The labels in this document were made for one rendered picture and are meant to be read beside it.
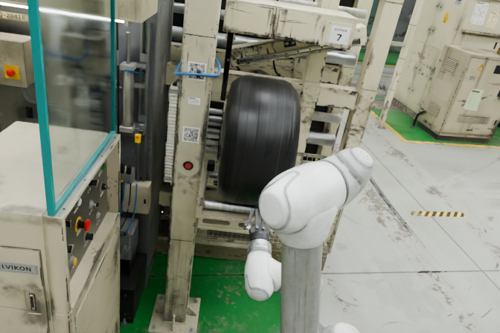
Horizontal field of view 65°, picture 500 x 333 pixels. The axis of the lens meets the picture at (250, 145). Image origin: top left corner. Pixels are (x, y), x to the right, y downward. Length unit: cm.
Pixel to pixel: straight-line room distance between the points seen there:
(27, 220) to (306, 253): 74
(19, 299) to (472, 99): 571
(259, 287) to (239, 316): 123
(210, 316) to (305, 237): 173
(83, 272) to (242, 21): 122
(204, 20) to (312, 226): 99
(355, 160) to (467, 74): 507
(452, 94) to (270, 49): 426
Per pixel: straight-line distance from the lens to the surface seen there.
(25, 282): 139
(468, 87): 608
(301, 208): 86
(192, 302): 263
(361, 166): 99
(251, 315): 263
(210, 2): 161
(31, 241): 128
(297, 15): 189
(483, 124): 651
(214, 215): 187
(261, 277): 140
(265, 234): 153
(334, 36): 193
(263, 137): 156
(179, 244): 212
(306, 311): 106
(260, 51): 205
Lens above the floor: 197
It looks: 26 degrees down
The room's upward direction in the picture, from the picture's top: 9 degrees clockwise
